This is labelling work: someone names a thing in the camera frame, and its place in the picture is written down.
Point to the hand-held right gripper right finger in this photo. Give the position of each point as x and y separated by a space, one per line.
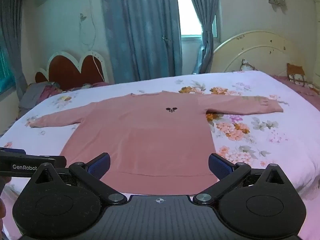
220 166

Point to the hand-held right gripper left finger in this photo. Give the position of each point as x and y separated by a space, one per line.
100 164

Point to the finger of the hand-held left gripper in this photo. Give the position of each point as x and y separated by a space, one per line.
56 161
12 151

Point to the pink sweater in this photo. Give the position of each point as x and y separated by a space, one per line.
150 135

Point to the pile of grey and pink clothes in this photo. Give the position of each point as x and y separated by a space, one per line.
37 92

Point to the floral bed sheet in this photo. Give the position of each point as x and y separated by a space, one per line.
287 135

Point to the window with teal screen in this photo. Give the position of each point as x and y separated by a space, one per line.
5 72

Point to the pink pillow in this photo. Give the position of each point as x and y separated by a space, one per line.
92 85

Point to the red heart-shaped headboard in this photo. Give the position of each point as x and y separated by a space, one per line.
65 70

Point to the patterned white brown pillow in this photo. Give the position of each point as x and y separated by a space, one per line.
247 65

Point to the narrow blue-grey curtain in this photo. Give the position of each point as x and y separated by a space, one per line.
12 42

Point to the cream rounded headboard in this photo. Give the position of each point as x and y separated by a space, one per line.
262 55

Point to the wide blue-grey curtain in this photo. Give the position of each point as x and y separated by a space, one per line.
140 30

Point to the tied blue-grey curtain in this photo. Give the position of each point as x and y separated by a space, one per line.
205 17

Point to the bright window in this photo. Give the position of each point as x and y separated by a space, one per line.
190 17

